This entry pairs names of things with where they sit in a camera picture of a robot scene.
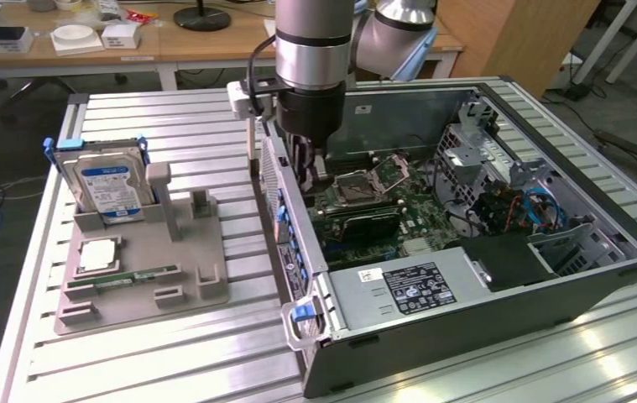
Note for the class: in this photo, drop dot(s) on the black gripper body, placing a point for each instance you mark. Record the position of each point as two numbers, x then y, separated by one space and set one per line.
311 113

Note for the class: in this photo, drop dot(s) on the black graphics card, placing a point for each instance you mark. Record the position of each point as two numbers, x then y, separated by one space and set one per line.
373 224

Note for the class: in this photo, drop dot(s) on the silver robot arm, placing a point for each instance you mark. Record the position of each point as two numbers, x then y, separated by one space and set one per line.
311 42

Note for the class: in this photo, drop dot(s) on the CPU socket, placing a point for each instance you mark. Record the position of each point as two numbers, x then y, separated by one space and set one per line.
354 189

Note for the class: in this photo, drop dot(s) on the black installed RAM stick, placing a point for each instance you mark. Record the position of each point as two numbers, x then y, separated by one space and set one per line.
351 208

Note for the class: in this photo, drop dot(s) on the metal socket cover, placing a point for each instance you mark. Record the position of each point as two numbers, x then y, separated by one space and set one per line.
393 170

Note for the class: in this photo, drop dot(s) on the blue expansion slot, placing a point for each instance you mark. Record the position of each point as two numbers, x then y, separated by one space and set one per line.
339 247

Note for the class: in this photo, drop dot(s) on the green motherboard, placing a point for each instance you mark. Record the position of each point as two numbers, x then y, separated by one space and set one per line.
418 218

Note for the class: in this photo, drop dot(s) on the wooden desk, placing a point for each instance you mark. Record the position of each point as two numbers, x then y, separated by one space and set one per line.
212 46

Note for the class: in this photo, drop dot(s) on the small silver chipset heatsink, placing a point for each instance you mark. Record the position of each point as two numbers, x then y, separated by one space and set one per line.
418 247

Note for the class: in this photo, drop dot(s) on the perforated silver disk bay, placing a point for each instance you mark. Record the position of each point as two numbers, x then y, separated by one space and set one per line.
466 159

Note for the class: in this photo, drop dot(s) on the black round lamp base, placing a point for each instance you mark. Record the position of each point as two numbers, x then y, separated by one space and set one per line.
202 19

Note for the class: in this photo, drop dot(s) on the silver power supply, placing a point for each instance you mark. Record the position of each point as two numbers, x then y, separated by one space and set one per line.
359 302

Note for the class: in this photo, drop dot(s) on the gray parts rack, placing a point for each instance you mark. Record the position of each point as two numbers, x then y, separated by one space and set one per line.
144 247

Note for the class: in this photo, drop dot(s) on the blue case latch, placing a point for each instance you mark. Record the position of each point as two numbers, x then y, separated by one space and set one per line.
302 315

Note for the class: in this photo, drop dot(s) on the hard disk in blue carrier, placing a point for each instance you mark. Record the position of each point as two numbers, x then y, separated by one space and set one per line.
106 189

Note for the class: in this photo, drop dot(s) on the red packet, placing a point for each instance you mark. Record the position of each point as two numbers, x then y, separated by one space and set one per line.
142 18

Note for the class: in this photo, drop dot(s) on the white labelled box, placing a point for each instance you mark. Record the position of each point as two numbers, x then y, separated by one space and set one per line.
120 37

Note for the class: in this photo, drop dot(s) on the green RAM stick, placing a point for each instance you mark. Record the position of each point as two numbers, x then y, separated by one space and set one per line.
144 275

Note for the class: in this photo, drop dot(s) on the wooden cabinet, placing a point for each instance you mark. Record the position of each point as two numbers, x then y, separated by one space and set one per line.
519 42

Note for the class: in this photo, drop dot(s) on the silver CPU chip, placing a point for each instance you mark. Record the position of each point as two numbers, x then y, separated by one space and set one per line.
96 255

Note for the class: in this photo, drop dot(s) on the white round tape holder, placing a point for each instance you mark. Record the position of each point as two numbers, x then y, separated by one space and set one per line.
76 40

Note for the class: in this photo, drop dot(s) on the black floor adapter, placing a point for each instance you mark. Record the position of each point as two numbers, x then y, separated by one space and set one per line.
575 92

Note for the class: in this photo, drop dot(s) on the open black PC case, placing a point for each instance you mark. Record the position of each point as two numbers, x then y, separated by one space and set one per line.
463 336

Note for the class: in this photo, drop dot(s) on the gray metal disk bay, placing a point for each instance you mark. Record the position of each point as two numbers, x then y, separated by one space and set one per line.
575 247

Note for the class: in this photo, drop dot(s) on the black chair base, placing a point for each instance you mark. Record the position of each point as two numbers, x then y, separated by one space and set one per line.
21 94

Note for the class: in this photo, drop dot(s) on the white box with dark lid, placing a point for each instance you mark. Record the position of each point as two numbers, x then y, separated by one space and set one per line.
4 40

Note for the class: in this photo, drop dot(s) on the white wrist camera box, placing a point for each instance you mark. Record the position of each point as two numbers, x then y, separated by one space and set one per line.
242 103

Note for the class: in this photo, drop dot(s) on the white table frame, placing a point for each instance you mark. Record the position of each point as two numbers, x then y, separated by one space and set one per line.
631 38

